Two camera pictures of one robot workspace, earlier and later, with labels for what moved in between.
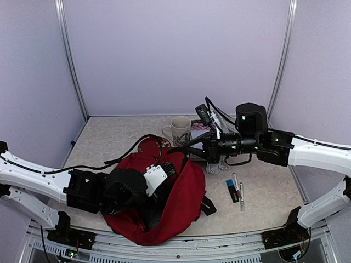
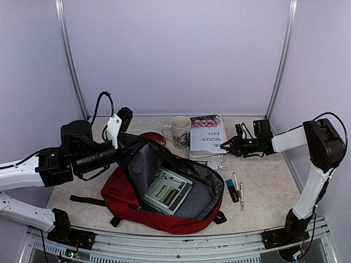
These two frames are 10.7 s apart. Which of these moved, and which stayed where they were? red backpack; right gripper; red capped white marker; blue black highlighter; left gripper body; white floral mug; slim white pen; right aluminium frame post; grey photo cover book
Moved: grey photo cover book; right gripper; red backpack; left gripper body
Stayed: red capped white marker; right aluminium frame post; white floral mug; blue black highlighter; slim white pen
